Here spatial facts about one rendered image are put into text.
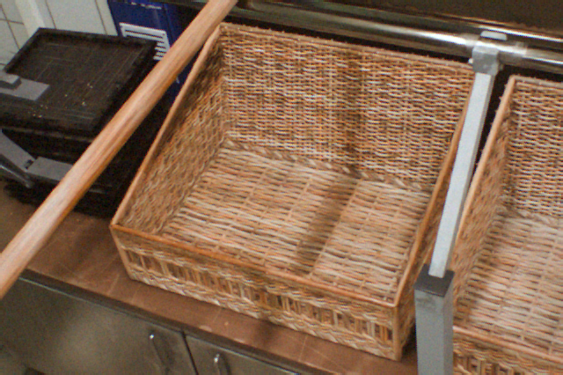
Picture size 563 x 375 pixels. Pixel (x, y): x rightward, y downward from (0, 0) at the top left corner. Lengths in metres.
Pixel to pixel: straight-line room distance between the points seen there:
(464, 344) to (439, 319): 0.22
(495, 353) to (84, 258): 0.83
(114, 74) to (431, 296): 0.89
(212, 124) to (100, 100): 0.26
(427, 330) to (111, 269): 0.75
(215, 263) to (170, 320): 0.18
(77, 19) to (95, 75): 0.33
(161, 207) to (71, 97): 0.28
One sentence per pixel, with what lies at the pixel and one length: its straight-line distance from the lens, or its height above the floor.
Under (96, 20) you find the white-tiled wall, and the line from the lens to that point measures 2.10.
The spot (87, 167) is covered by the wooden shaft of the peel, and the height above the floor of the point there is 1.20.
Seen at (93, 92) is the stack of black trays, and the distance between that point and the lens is 1.78.
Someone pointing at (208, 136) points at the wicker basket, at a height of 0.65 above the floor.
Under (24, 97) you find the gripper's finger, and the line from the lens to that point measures 1.09.
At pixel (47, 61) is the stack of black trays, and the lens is 1.91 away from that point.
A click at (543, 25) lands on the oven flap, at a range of 1.57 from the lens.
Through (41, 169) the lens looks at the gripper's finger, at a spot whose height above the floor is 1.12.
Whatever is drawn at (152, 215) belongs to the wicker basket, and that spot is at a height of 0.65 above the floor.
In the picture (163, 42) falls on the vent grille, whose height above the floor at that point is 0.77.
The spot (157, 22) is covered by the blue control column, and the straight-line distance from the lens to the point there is 1.94.
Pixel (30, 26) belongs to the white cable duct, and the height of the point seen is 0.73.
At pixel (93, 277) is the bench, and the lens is 1.78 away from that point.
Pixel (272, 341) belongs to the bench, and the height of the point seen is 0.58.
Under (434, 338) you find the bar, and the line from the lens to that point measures 1.24.
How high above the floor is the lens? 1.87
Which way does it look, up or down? 45 degrees down
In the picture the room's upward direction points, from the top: 11 degrees counter-clockwise
